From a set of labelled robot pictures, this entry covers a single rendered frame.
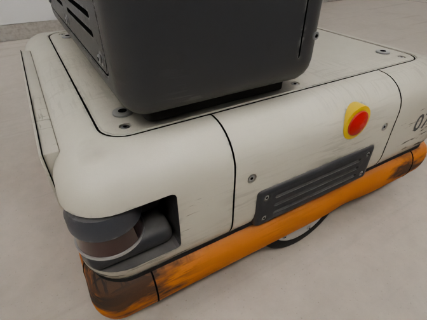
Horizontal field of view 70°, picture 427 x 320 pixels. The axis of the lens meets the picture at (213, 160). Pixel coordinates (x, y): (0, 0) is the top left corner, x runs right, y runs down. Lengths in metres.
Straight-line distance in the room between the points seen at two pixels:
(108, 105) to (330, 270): 0.43
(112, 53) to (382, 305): 0.50
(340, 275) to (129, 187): 0.39
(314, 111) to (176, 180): 0.20
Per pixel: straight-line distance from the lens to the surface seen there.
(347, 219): 0.66
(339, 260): 0.59
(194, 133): 0.33
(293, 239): 0.56
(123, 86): 0.30
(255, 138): 0.35
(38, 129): 0.40
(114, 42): 0.29
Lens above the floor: 0.44
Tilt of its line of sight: 36 degrees down
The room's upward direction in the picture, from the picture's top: straight up
